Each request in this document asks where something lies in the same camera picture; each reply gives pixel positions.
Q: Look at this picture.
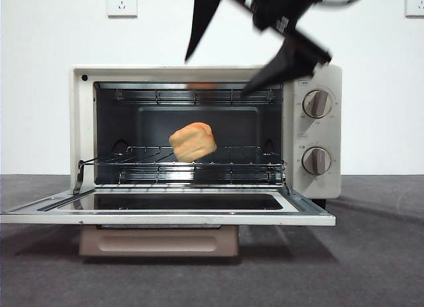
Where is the white Toshiba toaster oven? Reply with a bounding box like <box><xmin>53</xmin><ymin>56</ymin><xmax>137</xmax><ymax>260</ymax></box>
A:
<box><xmin>0</xmin><ymin>64</ymin><xmax>343</xmax><ymax>258</ymax></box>

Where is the golden bread piece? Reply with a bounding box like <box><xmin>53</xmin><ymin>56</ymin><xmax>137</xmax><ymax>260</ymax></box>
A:
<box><xmin>168</xmin><ymin>122</ymin><xmax>217</xmax><ymax>162</ymax></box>

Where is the glass oven door beige handle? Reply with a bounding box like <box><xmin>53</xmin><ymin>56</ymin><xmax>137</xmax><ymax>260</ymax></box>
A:
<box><xmin>0</xmin><ymin>184</ymin><xmax>337</xmax><ymax>258</ymax></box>

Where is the beige oven knob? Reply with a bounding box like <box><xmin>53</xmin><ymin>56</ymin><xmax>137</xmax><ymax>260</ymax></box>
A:
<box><xmin>301</xmin><ymin>147</ymin><xmax>331</xmax><ymax>175</ymax></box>
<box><xmin>303</xmin><ymin>90</ymin><xmax>333</xmax><ymax>119</ymax></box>

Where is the white wall socket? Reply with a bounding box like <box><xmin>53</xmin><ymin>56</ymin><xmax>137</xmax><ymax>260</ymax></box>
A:
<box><xmin>106</xmin><ymin>0</ymin><xmax>138</xmax><ymax>18</ymax></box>
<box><xmin>405</xmin><ymin>0</ymin><xmax>424</xmax><ymax>18</ymax></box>

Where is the metal wire oven rack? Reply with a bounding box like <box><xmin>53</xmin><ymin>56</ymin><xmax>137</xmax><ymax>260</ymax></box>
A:
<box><xmin>79</xmin><ymin>146</ymin><xmax>286</xmax><ymax>167</ymax></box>

